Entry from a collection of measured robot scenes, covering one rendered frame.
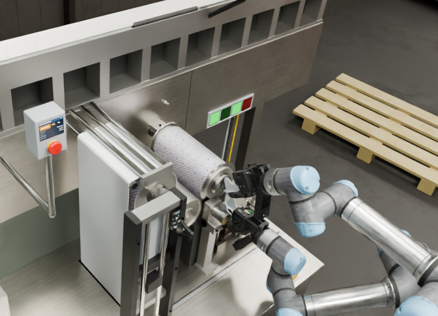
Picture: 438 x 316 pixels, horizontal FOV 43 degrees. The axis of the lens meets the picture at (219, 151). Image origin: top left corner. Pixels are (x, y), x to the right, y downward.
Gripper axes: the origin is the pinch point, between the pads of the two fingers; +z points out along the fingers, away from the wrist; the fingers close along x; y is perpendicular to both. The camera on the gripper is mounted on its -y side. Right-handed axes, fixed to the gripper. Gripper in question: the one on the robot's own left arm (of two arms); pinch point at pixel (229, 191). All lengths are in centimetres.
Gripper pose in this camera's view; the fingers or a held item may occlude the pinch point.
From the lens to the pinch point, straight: 173.7
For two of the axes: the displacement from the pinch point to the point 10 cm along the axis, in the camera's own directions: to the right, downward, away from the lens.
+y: -3.4, -9.3, -1.5
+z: -6.2, 0.9, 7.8
